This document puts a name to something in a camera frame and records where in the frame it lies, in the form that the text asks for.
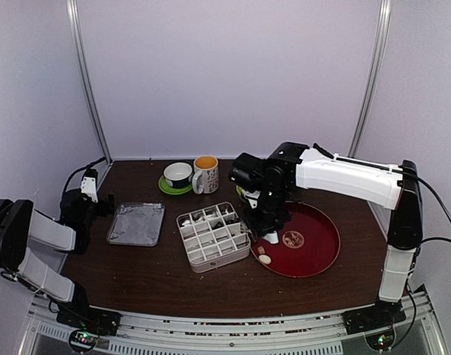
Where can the white oval chocolate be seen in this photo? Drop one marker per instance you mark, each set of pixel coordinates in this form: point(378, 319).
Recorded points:
point(265, 259)

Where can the silver divided tin box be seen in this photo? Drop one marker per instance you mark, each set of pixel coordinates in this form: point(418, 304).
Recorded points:
point(213, 237)

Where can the dark white-lined cup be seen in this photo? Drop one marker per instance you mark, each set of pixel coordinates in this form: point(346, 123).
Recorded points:
point(178, 173)

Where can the white patterned mug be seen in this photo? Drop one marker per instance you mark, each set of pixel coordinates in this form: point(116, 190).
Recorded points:
point(205, 179)

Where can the aluminium frame post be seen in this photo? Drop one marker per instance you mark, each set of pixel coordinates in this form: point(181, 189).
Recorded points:
point(379, 47)
point(75, 26)

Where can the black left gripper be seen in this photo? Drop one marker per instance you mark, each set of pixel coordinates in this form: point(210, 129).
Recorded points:
point(110, 208)

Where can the right aluminium frame post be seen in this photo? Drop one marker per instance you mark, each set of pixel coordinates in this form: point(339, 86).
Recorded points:
point(379, 47)

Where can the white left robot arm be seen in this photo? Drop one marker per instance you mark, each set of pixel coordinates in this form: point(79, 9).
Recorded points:
point(22, 224)

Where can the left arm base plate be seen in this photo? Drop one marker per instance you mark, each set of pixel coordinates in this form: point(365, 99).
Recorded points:
point(95, 321)

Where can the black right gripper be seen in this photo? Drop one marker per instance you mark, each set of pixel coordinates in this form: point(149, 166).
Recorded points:
point(259, 228)

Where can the aluminium front rail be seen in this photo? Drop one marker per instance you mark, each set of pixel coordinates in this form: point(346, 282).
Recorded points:
point(321, 333)

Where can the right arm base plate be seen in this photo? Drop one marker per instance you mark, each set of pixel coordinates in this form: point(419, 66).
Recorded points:
point(373, 317)

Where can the green saucer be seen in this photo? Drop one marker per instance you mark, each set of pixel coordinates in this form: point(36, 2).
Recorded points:
point(171, 189)

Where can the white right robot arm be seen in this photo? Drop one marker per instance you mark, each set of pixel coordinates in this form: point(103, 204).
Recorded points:
point(393, 187)

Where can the red round tray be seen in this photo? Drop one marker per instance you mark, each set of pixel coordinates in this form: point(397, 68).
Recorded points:
point(308, 245)

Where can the white metal tongs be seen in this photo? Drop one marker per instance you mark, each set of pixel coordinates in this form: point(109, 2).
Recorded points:
point(259, 215)

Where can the left aluminium frame post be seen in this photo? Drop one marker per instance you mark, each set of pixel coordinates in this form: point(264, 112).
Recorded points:
point(75, 26)

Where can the bunny print tin lid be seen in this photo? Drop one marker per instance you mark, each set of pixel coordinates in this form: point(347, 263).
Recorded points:
point(136, 224)

